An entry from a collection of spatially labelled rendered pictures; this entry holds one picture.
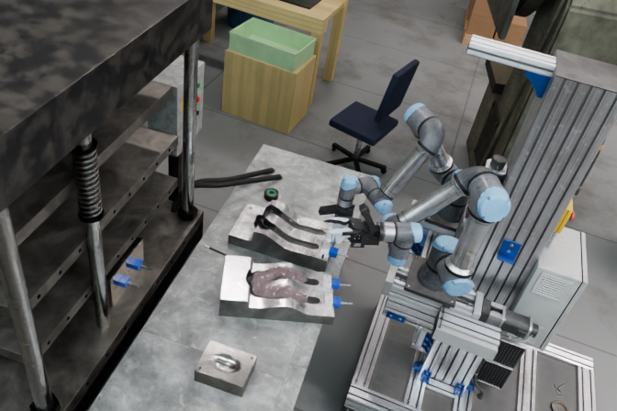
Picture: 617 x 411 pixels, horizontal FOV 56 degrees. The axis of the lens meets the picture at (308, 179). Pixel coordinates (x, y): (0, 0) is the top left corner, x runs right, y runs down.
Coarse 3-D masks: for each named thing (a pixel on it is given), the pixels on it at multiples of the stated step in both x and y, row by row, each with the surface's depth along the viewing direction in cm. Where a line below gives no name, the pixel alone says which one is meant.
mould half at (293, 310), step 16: (240, 256) 265; (224, 272) 256; (240, 272) 257; (304, 272) 269; (320, 272) 272; (224, 288) 249; (240, 288) 250; (304, 288) 262; (320, 288) 264; (224, 304) 246; (240, 304) 246; (256, 304) 250; (272, 304) 249; (288, 304) 249; (304, 304) 255; (320, 304) 257; (288, 320) 254; (304, 320) 254; (320, 320) 254
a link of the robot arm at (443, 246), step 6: (438, 240) 240; (444, 240) 240; (450, 240) 241; (456, 240) 241; (432, 246) 242; (438, 246) 238; (444, 246) 237; (450, 246) 237; (432, 252) 242; (438, 252) 238; (444, 252) 237; (450, 252) 236; (432, 258) 242; (438, 258) 237; (432, 264) 243
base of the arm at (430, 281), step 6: (426, 264) 248; (420, 270) 252; (426, 270) 248; (432, 270) 245; (420, 276) 251; (426, 276) 248; (432, 276) 246; (438, 276) 245; (420, 282) 251; (426, 282) 248; (432, 282) 246; (438, 282) 246; (432, 288) 247; (438, 288) 247
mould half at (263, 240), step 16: (256, 208) 300; (288, 208) 295; (240, 224) 289; (288, 224) 288; (304, 224) 292; (320, 224) 294; (240, 240) 283; (256, 240) 279; (272, 240) 276; (320, 240) 284; (272, 256) 282; (288, 256) 279; (304, 256) 276; (320, 256) 275
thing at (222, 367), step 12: (216, 348) 230; (228, 348) 231; (204, 360) 225; (216, 360) 228; (228, 360) 229; (240, 360) 227; (252, 360) 228; (204, 372) 221; (216, 372) 221; (228, 372) 222; (240, 372) 223; (216, 384) 222; (228, 384) 220; (240, 384) 219; (240, 396) 222
